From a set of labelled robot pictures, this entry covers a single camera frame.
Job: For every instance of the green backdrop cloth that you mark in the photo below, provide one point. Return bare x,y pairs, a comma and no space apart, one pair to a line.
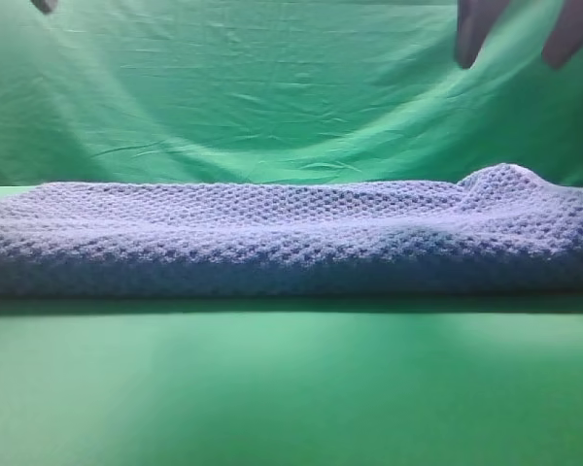
279,92

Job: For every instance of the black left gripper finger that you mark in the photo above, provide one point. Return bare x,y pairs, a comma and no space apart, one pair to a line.
475,20
566,36

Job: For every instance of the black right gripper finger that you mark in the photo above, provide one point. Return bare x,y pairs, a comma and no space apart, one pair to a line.
46,7

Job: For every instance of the blue waffle-weave towel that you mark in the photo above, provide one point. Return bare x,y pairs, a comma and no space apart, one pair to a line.
499,229

